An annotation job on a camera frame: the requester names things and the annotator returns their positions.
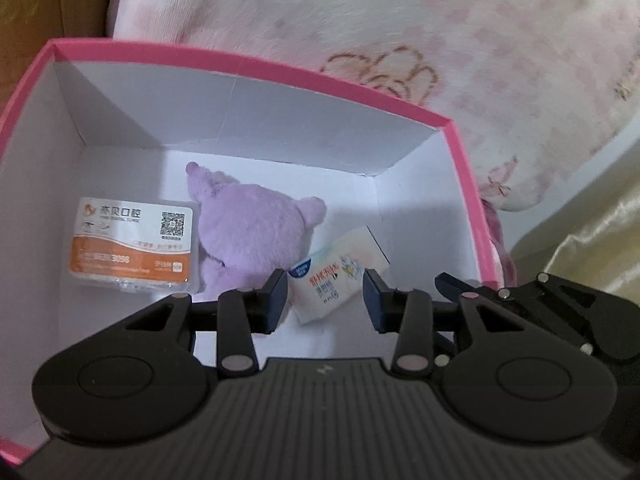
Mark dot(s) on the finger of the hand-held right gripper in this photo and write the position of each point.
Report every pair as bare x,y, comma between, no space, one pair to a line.
550,305

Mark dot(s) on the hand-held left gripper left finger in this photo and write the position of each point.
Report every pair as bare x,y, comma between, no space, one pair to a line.
275,302

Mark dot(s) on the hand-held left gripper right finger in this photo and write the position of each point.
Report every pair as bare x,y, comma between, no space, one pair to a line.
375,302

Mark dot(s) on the small white tissue packet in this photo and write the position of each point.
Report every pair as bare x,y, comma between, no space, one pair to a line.
325,270

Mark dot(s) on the purple plush toy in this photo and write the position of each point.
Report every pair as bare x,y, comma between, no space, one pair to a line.
255,230

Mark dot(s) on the orange label plastic box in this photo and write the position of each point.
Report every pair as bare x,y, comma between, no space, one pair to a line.
125,260

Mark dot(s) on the pink cardboard box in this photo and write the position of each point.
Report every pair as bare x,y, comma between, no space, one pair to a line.
300,125

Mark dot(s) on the golden satin cloth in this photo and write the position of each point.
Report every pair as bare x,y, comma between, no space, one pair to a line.
590,240

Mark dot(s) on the brown pillow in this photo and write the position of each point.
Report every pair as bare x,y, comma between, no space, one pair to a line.
85,5

